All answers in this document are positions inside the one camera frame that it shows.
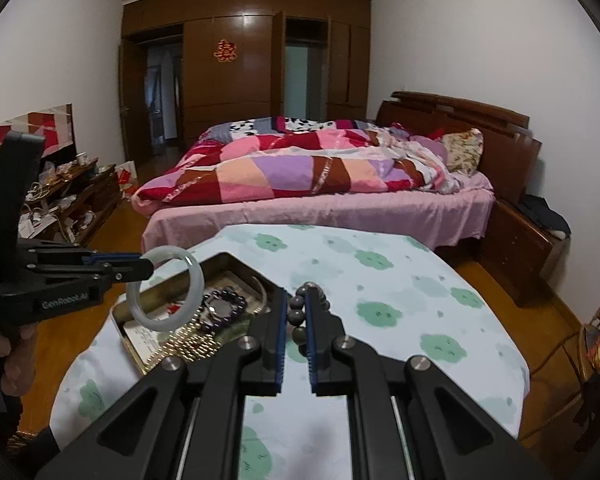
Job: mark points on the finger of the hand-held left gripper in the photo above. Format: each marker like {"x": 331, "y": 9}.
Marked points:
{"x": 110, "y": 258}
{"x": 130, "y": 272}

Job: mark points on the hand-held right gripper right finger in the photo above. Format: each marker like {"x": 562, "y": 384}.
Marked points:
{"x": 310, "y": 340}

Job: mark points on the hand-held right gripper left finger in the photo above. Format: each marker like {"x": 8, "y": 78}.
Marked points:
{"x": 280, "y": 340}

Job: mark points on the pale jade bangle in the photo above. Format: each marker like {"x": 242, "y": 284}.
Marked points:
{"x": 196, "y": 282}

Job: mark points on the pink tin box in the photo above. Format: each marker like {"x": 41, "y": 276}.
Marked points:
{"x": 220, "y": 265}

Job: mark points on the person's left hand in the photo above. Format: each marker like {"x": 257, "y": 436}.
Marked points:
{"x": 20, "y": 360}

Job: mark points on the wooden television cabinet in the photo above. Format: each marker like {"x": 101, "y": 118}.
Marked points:
{"x": 100, "y": 195}

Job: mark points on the red white paper bag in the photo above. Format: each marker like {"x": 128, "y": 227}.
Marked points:
{"x": 126, "y": 177}

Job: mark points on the green cloud print tablecloth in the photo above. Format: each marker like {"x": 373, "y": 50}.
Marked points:
{"x": 405, "y": 285}

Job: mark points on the pink bed sheet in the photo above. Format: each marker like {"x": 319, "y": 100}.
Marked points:
{"x": 330, "y": 215}

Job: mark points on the patchwork quilt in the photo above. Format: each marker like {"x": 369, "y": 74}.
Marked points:
{"x": 280, "y": 170}

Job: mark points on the wooden wardrobe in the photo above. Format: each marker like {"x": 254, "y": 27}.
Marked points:
{"x": 230, "y": 100}

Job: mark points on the wooden nightstand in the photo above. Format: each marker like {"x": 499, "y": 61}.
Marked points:
{"x": 520, "y": 250}

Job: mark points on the red paper decoration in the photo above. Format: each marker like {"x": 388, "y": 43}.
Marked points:
{"x": 224, "y": 50}

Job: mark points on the floral pillow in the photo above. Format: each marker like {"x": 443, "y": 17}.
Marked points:
{"x": 462, "y": 152}

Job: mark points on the dark clothes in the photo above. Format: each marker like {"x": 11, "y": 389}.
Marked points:
{"x": 540, "y": 215}

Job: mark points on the wicker chair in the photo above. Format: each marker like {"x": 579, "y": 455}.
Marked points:
{"x": 585, "y": 355}

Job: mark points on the wooden bed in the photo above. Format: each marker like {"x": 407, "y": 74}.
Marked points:
{"x": 480, "y": 115}

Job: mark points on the dark cloth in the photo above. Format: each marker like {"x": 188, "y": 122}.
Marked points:
{"x": 595, "y": 410}

